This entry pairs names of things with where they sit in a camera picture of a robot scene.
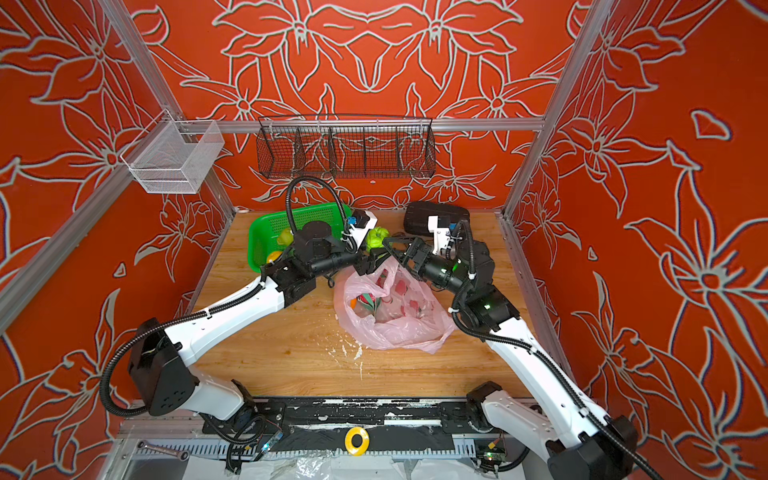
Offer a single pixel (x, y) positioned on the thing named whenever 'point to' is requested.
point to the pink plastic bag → (390, 307)
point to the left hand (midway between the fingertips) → (385, 235)
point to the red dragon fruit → (367, 305)
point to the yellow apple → (274, 256)
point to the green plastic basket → (264, 228)
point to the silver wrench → (183, 455)
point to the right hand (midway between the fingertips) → (384, 250)
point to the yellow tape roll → (364, 444)
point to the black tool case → (415, 216)
